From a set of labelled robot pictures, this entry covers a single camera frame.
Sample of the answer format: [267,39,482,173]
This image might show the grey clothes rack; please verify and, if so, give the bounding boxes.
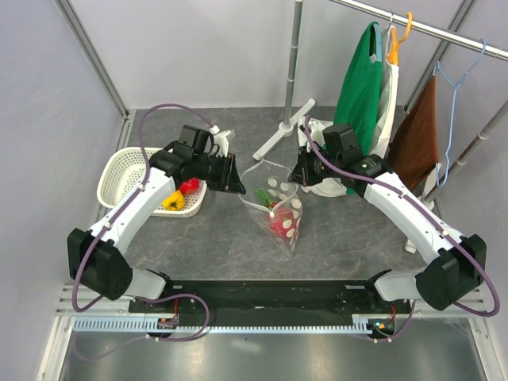
[252,0,507,206]

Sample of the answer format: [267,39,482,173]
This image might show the grey slotted cable duct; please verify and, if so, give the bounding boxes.
[73,317,372,335]

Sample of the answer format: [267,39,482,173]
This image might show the clear dotted zip bag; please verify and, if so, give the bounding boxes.
[240,160,302,258]

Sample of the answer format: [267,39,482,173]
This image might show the blue wire hanger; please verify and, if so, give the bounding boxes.
[432,38,487,189]

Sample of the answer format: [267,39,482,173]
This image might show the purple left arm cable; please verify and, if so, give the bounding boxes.
[71,103,217,361]

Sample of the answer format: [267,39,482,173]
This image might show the yellow bell pepper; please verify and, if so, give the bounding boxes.
[162,190,185,211]

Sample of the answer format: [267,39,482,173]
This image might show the red apple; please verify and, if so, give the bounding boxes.
[179,178,200,195]

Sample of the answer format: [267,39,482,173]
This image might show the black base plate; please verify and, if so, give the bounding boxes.
[127,277,414,329]

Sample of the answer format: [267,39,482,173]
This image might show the green shirt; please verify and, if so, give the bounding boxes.
[334,21,383,155]

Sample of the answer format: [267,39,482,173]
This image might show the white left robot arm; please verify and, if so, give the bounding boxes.
[67,125,246,312]

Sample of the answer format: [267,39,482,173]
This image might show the red chili pepper green stem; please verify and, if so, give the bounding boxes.
[255,188,298,238]

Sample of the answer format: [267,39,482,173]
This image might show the orange clothes hanger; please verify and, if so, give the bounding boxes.
[387,12,413,66]

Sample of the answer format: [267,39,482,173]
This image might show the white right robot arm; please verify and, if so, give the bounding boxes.
[288,121,487,313]

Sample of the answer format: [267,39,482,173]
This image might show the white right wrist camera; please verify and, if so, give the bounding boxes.
[297,117,333,147]

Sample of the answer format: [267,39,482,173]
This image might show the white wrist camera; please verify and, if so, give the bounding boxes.
[210,125,236,156]
[297,117,333,147]

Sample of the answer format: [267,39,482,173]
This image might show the white garment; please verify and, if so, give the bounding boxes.
[296,55,399,198]

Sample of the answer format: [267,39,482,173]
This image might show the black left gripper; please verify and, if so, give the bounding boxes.
[192,152,245,194]

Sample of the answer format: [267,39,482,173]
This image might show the white perforated plastic basket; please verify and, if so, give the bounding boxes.
[96,147,207,218]

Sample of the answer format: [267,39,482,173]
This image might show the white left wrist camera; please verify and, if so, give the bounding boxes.
[210,125,236,156]

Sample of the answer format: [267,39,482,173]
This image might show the brown towel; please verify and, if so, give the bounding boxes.
[387,76,439,191]

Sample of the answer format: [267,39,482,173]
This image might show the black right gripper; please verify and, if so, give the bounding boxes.
[289,143,342,187]

